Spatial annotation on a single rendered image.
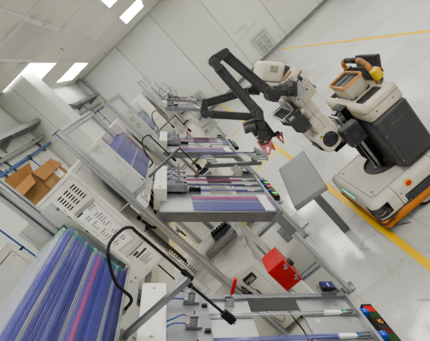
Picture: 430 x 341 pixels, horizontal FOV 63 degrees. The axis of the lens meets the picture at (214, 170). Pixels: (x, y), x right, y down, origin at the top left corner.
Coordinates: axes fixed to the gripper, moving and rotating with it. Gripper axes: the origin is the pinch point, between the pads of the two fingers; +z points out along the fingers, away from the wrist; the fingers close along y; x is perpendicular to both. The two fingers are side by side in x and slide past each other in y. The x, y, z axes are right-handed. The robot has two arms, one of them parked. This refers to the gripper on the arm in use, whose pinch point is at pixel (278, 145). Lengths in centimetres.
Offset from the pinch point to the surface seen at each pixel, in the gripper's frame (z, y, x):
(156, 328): 22, -141, -95
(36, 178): -59, -142, -7
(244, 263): 46, -72, 0
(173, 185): -18, -77, 11
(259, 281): 62, -70, 4
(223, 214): 14, -71, -17
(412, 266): 102, -3, -40
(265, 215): 29, -52, -21
